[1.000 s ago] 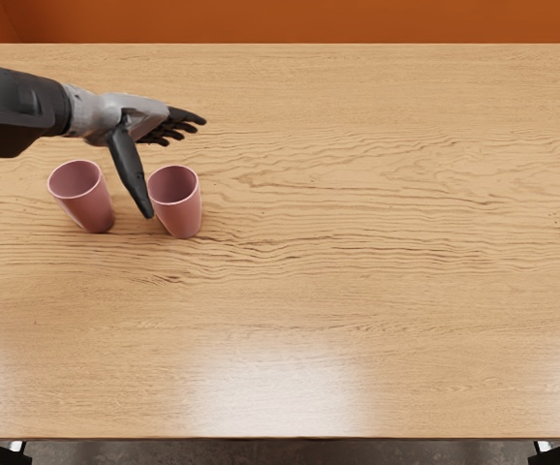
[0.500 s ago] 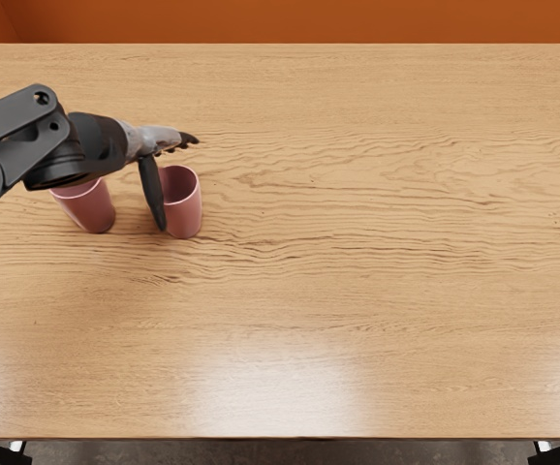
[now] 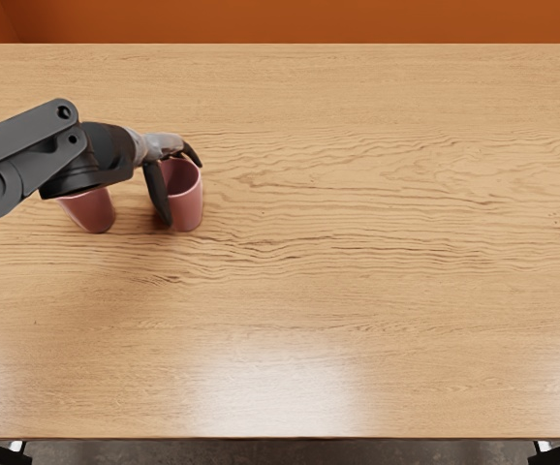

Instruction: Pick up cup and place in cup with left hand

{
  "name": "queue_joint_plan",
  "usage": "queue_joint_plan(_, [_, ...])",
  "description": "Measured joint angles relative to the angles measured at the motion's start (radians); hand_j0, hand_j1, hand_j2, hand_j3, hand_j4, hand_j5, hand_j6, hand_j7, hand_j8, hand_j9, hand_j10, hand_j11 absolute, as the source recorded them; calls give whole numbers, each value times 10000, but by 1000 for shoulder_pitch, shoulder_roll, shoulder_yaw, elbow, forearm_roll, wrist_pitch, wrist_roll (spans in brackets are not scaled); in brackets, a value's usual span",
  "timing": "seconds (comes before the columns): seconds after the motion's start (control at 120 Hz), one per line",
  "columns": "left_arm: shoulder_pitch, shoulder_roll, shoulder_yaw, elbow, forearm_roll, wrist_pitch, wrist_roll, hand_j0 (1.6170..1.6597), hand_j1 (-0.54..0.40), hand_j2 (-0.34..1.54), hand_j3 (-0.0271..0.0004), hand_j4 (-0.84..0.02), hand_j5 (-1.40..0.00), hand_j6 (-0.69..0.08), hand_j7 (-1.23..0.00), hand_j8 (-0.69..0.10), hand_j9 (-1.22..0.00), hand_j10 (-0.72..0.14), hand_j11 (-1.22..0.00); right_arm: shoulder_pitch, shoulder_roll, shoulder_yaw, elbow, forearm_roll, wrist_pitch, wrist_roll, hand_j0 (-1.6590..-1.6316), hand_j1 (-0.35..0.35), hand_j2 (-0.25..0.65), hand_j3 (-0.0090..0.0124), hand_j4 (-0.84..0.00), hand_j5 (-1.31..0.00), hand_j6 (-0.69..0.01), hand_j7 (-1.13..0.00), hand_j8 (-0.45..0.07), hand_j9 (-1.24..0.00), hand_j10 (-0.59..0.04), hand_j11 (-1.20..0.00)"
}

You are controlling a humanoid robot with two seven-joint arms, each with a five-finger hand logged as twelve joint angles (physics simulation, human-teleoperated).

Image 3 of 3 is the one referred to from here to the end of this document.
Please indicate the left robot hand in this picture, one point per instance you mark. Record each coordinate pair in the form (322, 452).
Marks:
(155, 145)

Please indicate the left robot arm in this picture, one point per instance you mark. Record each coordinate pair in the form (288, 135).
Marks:
(42, 150)

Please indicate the pink cup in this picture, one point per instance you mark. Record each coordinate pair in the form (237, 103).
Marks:
(185, 194)
(91, 210)

